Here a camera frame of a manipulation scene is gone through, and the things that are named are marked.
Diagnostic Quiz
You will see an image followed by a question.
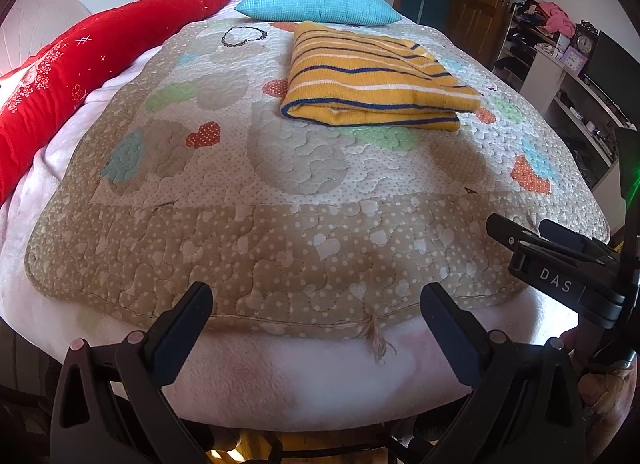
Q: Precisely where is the person's right hand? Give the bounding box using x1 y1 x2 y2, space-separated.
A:
560 327 640 425

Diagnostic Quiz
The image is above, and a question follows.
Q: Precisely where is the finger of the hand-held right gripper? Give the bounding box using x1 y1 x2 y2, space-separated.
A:
486 213 542 259
538 219 609 258

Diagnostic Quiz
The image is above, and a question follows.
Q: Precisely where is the purple alarm clock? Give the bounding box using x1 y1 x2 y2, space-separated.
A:
560 47 588 75

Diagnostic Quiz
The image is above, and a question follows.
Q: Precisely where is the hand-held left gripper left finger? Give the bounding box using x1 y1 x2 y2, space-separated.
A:
50 281 216 464

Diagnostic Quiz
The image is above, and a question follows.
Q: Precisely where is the heart print quilt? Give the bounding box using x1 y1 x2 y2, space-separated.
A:
25 19 611 340

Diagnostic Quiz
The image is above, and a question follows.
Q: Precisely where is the blue pillow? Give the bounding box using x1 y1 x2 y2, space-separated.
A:
234 0 402 26

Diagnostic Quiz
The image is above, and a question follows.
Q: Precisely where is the white shelf unit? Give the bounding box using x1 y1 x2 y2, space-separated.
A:
520 49 636 190

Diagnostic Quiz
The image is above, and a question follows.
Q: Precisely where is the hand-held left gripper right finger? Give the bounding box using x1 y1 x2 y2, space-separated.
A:
419 283 586 464

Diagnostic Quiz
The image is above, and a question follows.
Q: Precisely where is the dark ornate clock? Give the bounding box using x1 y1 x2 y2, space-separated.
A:
572 22 599 58

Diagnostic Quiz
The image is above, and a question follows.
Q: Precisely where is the red long pillow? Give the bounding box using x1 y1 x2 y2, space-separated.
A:
0 0 237 205

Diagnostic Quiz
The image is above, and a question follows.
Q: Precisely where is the cluttered storage rack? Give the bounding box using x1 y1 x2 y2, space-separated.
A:
492 0 576 91

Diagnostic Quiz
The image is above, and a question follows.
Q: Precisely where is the yellow striped sweater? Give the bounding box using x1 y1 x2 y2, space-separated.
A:
279 20 483 132

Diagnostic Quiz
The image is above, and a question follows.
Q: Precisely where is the black monitor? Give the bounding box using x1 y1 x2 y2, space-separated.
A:
584 30 640 130

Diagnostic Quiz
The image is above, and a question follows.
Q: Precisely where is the pink cloth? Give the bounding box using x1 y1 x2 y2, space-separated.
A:
537 1 576 38

